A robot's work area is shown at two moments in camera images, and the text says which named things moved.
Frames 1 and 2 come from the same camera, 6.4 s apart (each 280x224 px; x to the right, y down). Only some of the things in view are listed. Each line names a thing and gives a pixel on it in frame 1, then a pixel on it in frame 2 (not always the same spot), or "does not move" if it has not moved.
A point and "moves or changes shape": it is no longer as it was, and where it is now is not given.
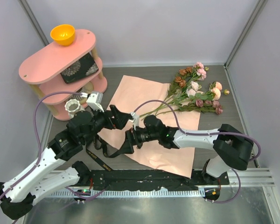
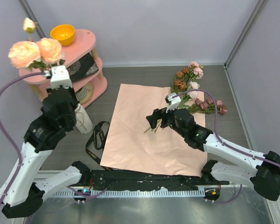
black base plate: [119, 180] does not move
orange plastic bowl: [63, 34] does not move
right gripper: [128, 147] → [158, 114]
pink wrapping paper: [144, 98] moves or changes shape
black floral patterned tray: [85, 67] does not move
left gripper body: [104, 121] → [73, 119]
